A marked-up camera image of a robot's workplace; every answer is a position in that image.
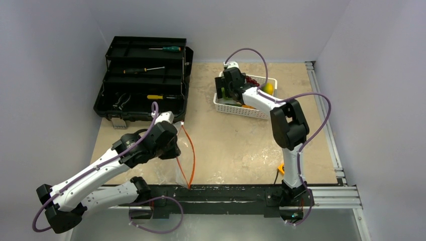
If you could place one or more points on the black yellow screwdriver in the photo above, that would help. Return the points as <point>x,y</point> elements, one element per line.
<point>140,70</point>

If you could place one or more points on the clear orange zip bag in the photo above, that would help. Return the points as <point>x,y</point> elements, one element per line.
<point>180,170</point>

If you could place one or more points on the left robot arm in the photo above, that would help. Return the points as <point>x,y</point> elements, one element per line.
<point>65,205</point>

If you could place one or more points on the yellow tape measure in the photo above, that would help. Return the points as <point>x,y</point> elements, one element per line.
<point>280,169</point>

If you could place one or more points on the yellow handled screwdriver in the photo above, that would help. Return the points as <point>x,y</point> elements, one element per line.
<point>157,97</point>

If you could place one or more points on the green yellow mango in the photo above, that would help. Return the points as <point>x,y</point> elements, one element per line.
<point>268,88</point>

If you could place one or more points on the black pliers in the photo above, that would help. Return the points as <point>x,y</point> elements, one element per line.
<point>122,101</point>

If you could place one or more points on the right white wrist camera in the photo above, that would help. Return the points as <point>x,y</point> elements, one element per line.
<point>231,64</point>

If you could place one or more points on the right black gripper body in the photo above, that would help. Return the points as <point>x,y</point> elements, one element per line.
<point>225,85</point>

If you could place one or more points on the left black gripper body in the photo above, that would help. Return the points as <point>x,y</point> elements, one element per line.
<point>169,151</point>

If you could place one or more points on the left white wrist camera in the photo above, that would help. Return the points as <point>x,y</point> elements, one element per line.
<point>163,117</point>

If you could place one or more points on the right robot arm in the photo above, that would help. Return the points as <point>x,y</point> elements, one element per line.
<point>289,129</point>

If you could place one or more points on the red grape bunch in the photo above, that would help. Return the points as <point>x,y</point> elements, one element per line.
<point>252,80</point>

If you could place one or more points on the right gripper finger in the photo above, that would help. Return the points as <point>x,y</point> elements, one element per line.
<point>228,89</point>
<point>220,85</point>

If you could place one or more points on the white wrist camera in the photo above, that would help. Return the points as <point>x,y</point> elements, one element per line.
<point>231,64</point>
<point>163,117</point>

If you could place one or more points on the white plastic basket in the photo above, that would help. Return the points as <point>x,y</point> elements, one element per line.
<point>253,113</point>

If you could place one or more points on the black open toolbox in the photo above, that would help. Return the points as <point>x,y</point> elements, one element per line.
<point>133,52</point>

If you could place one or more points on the green handled screwdriver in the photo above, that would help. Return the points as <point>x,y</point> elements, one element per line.
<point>174,49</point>

